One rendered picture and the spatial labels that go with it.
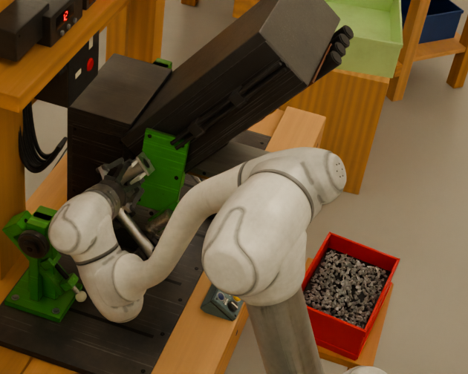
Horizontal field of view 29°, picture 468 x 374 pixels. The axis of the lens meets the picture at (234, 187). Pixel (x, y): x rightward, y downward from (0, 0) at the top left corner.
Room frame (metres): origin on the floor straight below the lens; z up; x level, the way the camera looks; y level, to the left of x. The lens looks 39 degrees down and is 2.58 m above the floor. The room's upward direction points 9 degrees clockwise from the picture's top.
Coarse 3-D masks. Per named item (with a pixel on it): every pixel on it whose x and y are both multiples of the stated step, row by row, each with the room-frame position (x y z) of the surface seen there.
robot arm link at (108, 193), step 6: (96, 186) 1.51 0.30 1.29; (102, 186) 1.52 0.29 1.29; (108, 186) 1.52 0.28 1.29; (84, 192) 1.49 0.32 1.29; (96, 192) 1.48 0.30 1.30; (102, 192) 1.49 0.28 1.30; (108, 192) 1.50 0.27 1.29; (114, 192) 1.52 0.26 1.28; (108, 198) 1.48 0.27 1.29; (114, 198) 1.50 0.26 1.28; (114, 204) 1.49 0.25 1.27; (114, 210) 1.48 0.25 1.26; (114, 216) 1.48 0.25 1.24
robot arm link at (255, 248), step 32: (256, 192) 1.11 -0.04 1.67; (288, 192) 1.13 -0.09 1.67; (224, 224) 1.05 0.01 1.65; (256, 224) 1.04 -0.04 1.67; (288, 224) 1.07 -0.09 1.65; (224, 256) 1.00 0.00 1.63; (256, 256) 1.00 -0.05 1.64; (288, 256) 1.04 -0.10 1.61; (224, 288) 0.99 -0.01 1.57; (256, 288) 0.99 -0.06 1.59; (288, 288) 1.03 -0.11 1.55; (256, 320) 1.03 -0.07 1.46; (288, 320) 1.03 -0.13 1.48; (288, 352) 1.02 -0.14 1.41
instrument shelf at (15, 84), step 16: (112, 0) 1.92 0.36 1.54; (96, 16) 1.83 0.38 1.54; (80, 32) 1.75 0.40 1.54; (96, 32) 1.82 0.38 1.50; (32, 48) 1.65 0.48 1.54; (48, 48) 1.66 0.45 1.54; (64, 48) 1.67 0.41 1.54; (80, 48) 1.74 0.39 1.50; (0, 64) 1.57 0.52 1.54; (16, 64) 1.58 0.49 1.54; (32, 64) 1.59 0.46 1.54; (48, 64) 1.60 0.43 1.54; (64, 64) 1.66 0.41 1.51; (0, 80) 1.51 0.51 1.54; (16, 80) 1.52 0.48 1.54; (32, 80) 1.53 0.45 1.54; (48, 80) 1.58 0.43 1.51; (0, 96) 1.47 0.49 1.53; (16, 96) 1.46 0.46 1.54; (32, 96) 1.51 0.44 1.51; (16, 112) 1.46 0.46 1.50
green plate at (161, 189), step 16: (144, 144) 1.78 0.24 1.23; (160, 144) 1.77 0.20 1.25; (176, 144) 1.76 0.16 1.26; (160, 160) 1.76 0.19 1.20; (176, 160) 1.75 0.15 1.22; (144, 176) 1.75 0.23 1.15; (160, 176) 1.75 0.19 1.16; (176, 176) 1.74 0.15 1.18; (144, 192) 1.74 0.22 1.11; (160, 192) 1.73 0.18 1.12; (176, 192) 1.73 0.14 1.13; (160, 208) 1.72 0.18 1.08
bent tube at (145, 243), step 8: (144, 160) 1.75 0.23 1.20; (136, 168) 1.73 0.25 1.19; (144, 168) 1.72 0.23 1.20; (152, 168) 1.74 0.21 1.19; (128, 176) 1.72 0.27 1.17; (120, 208) 1.71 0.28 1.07; (120, 216) 1.70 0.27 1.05; (128, 216) 1.70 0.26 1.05; (128, 224) 1.69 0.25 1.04; (136, 224) 1.70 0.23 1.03; (136, 232) 1.68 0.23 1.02; (136, 240) 1.67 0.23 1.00; (144, 240) 1.67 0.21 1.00; (144, 248) 1.66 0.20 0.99; (152, 248) 1.67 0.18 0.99
